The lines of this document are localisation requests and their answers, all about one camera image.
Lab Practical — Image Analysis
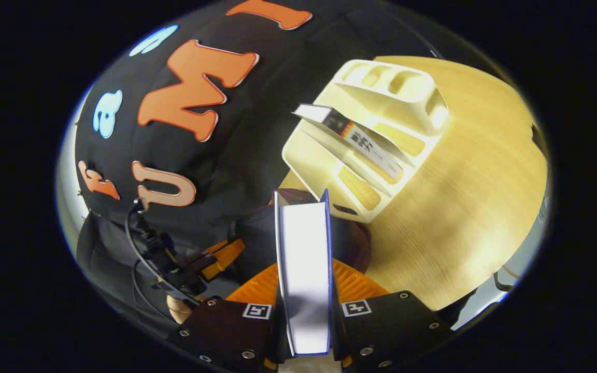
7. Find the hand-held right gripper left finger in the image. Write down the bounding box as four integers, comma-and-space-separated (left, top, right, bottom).
177, 262, 286, 373

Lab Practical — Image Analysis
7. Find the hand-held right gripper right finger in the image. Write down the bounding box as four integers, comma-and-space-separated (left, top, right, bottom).
330, 258, 454, 373

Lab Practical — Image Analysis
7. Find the blue book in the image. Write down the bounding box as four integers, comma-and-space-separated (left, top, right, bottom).
274, 189, 333, 358

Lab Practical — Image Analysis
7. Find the dark red schoolbag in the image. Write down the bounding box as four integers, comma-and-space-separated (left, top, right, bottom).
229, 188, 373, 283

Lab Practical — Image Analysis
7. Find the grey white book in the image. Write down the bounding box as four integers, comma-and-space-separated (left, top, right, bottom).
292, 103, 405, 182

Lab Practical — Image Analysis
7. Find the cream bookshelf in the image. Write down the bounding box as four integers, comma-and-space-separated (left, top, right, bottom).
281, 59, 450, 224

